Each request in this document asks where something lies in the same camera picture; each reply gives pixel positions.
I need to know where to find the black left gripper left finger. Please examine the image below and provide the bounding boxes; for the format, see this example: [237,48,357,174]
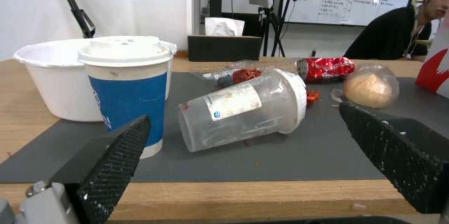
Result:
[20,115,152,224]

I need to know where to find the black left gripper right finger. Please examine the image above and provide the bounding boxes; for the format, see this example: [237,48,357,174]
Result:
[339,102,449,214]

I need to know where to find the bread bun in clear bag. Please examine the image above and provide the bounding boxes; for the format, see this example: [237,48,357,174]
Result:
[343,65,401,108]

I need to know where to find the black box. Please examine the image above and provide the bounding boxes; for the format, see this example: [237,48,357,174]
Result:
[187,34,263,62]

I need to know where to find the white tissue box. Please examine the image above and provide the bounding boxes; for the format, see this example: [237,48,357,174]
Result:
[204,17,246,37]

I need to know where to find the blue and white paper cup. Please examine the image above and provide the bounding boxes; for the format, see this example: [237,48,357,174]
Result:
[77,35,173,159]

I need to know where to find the white plastic bucket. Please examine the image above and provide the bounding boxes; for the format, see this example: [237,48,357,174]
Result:
[13,38,177,122]

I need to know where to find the small orange red scrap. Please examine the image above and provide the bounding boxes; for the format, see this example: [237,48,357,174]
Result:
[305,90,321,103]

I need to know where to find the crushed red soda can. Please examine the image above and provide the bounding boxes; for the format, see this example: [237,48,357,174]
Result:
[295,57,356,84]

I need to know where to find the person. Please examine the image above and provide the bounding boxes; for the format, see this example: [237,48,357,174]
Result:
[343,0,449,61]

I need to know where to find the dark grey table mat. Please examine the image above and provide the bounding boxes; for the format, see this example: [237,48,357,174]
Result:
[0,72,449,184]

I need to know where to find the clear plastic cup with label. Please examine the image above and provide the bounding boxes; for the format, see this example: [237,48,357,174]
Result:
[177,68,308,153]

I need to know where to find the crushed clear plastic bottle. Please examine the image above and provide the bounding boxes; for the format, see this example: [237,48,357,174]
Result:
[191,60,278,87]

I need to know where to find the black tripod stand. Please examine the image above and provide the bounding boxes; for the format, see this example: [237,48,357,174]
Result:
[257,0,302,57]

